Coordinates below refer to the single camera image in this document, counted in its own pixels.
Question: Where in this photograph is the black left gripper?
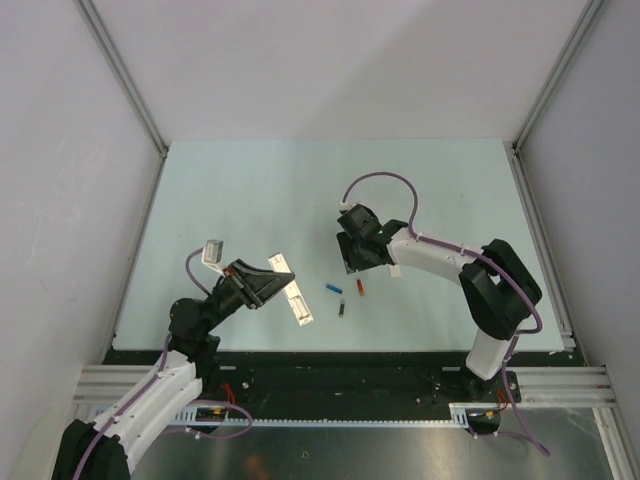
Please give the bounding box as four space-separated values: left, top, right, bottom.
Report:
201 258 294 333

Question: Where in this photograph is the white remote control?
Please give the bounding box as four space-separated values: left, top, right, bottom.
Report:
268 253 314 326

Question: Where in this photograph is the white battery cover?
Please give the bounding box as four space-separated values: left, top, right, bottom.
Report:
388 265 402 278

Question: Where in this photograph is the light blue battery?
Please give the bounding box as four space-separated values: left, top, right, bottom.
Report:
326 284 343 295

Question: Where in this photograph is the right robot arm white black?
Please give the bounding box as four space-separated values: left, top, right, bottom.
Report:
336 203 542 401

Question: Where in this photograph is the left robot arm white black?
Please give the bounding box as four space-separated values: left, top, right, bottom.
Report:
52 260 295 479

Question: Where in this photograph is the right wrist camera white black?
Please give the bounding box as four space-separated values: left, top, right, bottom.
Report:
339 202 357 212

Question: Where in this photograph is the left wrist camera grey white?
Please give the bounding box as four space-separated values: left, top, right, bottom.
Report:
201 239 224 275

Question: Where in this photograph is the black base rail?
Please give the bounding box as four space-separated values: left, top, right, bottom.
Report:
99 349 586 422

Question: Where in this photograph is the white slotted cable duct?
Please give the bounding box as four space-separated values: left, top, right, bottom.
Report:
89 402 501 429

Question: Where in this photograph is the left aluminium frame post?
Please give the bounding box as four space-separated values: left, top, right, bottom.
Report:
74 0 169 159

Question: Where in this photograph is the aluminium frame post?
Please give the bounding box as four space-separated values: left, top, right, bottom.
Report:
511 0 609 156
74 0 169 159

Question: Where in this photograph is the right aluminium frame post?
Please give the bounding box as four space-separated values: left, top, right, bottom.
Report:
511 0 609 156

